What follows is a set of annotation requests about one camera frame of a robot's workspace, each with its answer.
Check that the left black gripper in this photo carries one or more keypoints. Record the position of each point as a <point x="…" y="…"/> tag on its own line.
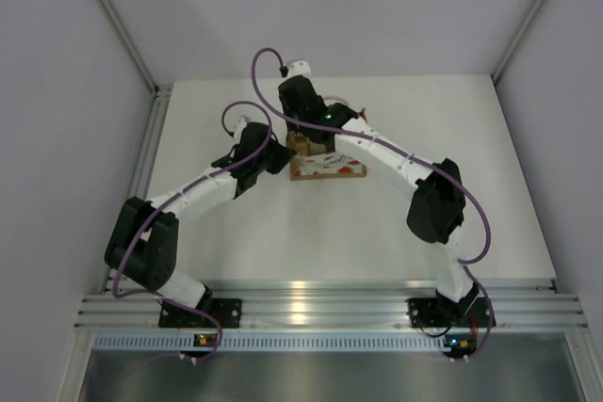
<point x="283" y="155"/>

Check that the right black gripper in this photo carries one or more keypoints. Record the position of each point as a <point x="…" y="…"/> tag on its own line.
<point x="291" y="126"/>

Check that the watermelon print canvas bag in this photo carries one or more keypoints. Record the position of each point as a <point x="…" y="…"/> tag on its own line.
<point x="324" y="163"/>

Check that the amber bottle white cap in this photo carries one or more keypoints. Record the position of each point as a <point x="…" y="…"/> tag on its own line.
<point x="298" y="142"/>

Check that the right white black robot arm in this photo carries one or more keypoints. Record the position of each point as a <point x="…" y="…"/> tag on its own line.
<point x="436" y="212"/>

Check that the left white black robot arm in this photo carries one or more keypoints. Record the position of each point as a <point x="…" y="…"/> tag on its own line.
<point x="143" y="246"/>

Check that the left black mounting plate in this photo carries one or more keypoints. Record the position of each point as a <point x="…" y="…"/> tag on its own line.
<point x="226" y="311"/>

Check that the black mounting plate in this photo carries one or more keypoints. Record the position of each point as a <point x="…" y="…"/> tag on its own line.
<point x="226" y="311"/>
<point x="425" y="313"/>

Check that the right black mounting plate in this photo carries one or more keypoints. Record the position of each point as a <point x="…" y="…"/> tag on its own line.
<point x="425" y="313"/>

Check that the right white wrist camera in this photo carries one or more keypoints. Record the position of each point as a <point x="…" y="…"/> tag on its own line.
<point x="295" y="68"/>

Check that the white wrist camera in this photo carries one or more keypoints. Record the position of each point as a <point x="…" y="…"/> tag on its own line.
<point x="295" y="68"/>
<point x="242" y="122"/>

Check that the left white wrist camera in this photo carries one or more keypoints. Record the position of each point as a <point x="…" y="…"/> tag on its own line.
<point x="242" y="122"/>

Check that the left aluminium frame post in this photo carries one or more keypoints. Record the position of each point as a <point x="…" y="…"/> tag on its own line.
<point x="116" y="22"/>

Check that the aluminium frame post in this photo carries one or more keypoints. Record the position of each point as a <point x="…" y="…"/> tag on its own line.
<point x="523" y="27"/>
<point x="116" y="22"/>

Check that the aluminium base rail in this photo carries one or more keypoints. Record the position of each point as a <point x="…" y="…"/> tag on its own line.
<point x="320" y="306"/>

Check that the white slotted cable duct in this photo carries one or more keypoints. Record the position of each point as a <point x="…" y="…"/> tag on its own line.
<point x="277" y="342"/>

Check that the right aluminium frame post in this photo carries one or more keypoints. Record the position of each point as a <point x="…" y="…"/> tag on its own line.
<point x="523" y="27"/>

